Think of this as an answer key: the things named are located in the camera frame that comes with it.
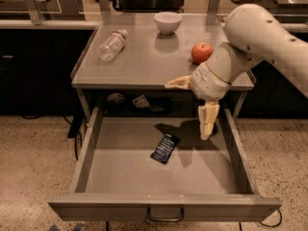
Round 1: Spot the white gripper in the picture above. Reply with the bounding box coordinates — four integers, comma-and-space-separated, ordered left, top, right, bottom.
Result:
165, 63, 231, 141

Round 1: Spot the dark blue rxbar wrapper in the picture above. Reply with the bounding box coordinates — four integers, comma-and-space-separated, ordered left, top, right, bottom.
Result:
150, 133, 180, 164

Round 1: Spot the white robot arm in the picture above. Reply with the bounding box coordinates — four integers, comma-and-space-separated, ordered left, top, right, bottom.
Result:
166, 4, 308, 141

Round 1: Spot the grey metal cabinet counter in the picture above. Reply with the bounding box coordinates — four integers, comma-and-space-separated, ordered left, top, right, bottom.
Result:
70, 13, 257, 120

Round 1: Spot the open grey top drawer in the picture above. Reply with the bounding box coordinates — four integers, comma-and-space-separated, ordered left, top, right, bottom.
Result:
48, 109, 282, 222

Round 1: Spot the red apple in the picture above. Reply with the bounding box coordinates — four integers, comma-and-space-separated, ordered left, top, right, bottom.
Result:
191, 42, 213, 64

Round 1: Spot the white tag in cabinet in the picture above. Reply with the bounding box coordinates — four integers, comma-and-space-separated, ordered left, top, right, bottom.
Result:
132, 95, 150, 109

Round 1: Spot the white bowl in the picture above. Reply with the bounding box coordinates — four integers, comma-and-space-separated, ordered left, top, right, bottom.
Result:
154, 12, 183, 35

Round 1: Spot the dark round object in cabinet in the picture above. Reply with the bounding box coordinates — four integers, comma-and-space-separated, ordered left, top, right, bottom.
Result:
106, 92, 125, 107

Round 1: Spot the clear plastic water bottle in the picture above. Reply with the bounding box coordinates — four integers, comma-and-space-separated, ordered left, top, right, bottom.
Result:
97, 30, 128, 63

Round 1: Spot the background grey table left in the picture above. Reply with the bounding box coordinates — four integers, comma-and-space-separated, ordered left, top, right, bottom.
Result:
0, 0, 85, 21

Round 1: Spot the black drawer handle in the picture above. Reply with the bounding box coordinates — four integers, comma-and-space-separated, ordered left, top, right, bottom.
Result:
146, 207, 185, 222

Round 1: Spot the black floor cable right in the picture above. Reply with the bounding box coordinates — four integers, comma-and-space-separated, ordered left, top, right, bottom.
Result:
238, 208, 283, 231

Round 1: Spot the white horizontal rail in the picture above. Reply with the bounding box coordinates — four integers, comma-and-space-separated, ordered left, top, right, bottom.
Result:
0, 20, 308, 34

